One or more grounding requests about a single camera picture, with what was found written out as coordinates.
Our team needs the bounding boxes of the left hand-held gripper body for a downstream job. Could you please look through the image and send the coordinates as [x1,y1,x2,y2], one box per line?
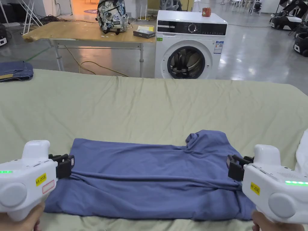
[0,140,69,222]

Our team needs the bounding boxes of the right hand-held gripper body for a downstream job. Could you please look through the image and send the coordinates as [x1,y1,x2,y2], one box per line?
[242,144,308,223]

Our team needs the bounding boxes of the blue shirt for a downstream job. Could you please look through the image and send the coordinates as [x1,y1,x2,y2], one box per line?
[44,130,256,221]

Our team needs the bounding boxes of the person's right hand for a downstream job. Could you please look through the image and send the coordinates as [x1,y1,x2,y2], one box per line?
[251,209,308,231]

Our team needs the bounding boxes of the person's left hand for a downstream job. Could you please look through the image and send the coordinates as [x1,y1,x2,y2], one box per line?
[0,201,45,231]

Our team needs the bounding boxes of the white cloth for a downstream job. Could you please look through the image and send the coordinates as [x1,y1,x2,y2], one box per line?
[295,128,308,174]

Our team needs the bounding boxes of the bed with pale green sheet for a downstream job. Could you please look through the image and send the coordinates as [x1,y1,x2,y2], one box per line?
[0,69,308,231]

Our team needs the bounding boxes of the folded blue jeans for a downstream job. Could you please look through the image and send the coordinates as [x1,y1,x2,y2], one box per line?
[0,61,34,82]

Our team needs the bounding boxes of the white washing machine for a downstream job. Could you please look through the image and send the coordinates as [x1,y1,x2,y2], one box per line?
[154,7,228,80]

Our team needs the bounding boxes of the wooden table with metal legs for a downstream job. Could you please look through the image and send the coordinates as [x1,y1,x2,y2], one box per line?
[22,0,157,78]

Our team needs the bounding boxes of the black mobile robot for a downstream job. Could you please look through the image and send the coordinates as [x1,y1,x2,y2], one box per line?
[293,22,308,58]
[269,0,304,31]

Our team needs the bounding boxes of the yellow cable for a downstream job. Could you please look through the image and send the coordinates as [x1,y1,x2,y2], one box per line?
[64,45,130,78]

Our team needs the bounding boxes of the white metal frame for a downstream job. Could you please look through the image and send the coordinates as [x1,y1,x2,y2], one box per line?
[0,0,44,35]

